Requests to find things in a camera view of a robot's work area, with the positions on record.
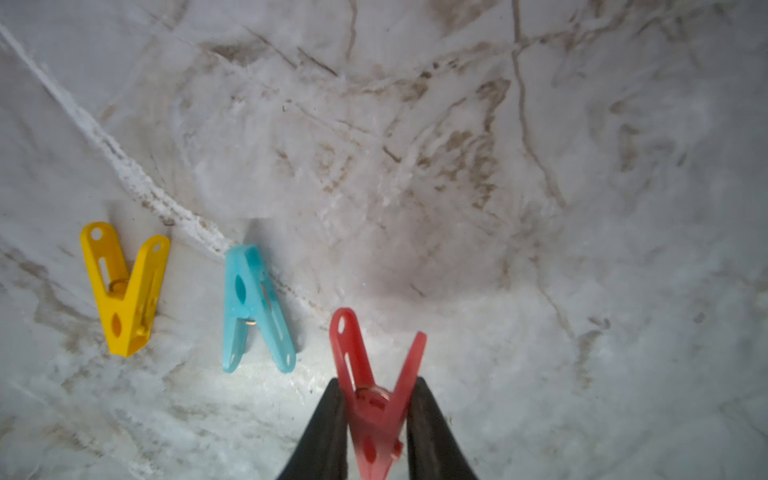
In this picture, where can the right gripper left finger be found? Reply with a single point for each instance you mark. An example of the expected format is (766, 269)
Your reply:
(321, 452)

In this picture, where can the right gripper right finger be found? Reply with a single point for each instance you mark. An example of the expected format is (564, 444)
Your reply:
(433, 452)

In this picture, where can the red clothespin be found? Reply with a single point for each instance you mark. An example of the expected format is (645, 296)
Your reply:
(375, 415)

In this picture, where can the teal clothespin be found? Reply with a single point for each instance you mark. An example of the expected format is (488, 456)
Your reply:
(250, 299)

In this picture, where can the yellow clothespin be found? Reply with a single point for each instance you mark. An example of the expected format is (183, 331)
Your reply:
(126, 299)

